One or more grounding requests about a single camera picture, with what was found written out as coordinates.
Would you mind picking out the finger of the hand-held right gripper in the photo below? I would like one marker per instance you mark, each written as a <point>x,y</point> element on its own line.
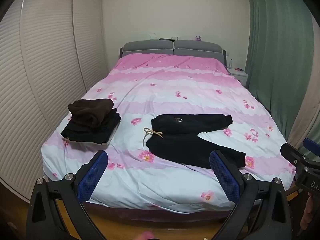
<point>292,153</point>
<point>312,145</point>

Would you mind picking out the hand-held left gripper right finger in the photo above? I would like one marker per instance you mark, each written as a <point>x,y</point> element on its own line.
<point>223,177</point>

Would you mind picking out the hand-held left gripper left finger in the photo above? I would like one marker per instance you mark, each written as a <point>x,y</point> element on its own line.
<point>95,172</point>

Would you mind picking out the brown folded pants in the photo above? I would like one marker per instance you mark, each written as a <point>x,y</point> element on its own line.
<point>90,111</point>

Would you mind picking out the person's right hand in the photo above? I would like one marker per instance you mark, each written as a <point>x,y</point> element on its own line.
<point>308,212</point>

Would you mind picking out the black folded clothes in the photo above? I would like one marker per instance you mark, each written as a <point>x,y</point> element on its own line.
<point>87,133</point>

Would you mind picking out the white nightstand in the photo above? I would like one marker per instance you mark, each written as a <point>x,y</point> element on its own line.
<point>238,74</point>

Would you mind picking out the green curtain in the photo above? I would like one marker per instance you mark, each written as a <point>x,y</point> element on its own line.
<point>275,55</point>

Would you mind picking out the clear plastic bottle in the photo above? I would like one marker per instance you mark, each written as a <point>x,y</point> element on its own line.
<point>230,64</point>

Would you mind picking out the white louvred wardrobe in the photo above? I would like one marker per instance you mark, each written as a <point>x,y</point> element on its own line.
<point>37,80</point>

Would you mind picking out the pink floral duvet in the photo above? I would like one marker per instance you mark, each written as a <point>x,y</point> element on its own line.
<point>162,85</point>

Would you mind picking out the grey padded headboard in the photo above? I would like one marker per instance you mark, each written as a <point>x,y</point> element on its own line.
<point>150,46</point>

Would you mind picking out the small purple toy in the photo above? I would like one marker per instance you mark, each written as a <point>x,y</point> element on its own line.
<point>198,38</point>

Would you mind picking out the flat black item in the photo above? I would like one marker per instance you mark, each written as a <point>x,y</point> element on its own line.
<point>166,39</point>

